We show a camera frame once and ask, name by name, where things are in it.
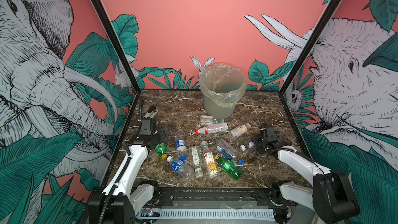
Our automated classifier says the grey mesh waste bin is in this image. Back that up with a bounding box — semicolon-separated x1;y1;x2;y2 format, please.
199;65;247;120

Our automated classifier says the clear bottle blue cap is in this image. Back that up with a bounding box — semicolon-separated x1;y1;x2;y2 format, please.
216;139;245;166

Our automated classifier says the left black frame post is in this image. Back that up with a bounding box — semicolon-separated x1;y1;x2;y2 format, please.
90;0;141;94

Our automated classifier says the green soda bottle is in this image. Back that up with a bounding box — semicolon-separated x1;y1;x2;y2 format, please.
215;155;243;180

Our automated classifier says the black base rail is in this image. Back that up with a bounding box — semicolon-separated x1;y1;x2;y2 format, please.
144;187;299;208

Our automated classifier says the sunflower label tea bottle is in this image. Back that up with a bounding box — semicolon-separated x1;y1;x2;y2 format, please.
200;141;219;179

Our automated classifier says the clear bottle green neck band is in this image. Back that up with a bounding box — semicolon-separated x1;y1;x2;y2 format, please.
200;115;225;127

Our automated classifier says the clear plastic bin liner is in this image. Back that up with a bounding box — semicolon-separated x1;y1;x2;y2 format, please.
198;63;248;109

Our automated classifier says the black frame post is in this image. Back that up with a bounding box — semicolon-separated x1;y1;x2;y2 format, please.
90;0;141;94
279;0;342;94

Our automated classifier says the right black frame post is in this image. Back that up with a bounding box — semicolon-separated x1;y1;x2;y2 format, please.
279;0;342;94

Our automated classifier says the blue label clear water bottle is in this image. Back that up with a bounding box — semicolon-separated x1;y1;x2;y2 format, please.
175;134;189;157

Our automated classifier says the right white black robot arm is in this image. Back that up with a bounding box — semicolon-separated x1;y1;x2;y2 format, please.
252;122;361;224

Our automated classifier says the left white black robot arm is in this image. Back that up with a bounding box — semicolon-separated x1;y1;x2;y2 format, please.
86;118;172;224

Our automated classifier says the red cap white bottle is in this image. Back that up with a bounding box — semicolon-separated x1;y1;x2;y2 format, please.
195;122;228;134

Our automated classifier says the white perforated cable tray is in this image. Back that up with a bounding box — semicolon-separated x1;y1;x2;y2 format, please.
137;208;275;222

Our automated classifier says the small green bottle yellow cap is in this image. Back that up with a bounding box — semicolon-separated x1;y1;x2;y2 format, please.
155;143;168;160

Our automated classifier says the clear bottle green white label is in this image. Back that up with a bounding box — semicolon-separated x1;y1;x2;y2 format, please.
189;146;204;178

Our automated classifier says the white cap orange label bottle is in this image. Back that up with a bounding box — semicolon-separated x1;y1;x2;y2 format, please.
230;123;251;138

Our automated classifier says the crushed blue label water bottle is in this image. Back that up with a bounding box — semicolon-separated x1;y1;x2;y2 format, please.
166;156;194;178

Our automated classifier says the purple label clear bottle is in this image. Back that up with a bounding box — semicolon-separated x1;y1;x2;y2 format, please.
240;141;256;151

